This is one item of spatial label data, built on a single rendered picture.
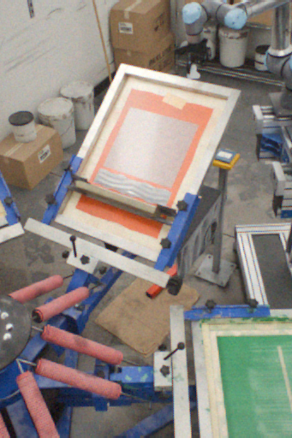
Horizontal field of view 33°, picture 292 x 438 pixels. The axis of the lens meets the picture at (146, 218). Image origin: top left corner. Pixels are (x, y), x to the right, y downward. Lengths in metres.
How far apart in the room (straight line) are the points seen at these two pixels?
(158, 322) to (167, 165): 1.31
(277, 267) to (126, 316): 1.00
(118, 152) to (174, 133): 0.26
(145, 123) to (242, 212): 1.81
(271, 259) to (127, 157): 1.43
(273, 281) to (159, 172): 1.32
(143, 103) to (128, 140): 0.19
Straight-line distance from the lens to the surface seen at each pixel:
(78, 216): 2.13
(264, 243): 3.31
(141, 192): 2.05
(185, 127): 2.12
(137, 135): 2.17
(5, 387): 1.75
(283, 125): 2.64
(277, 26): 2.54
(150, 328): 3.07
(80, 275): 1.96
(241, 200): 3.93
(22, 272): 3.54
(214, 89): 2.14
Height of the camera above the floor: 2.57
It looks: 43 degrees down
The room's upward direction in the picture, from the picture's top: 4 degrees counter-clockwise
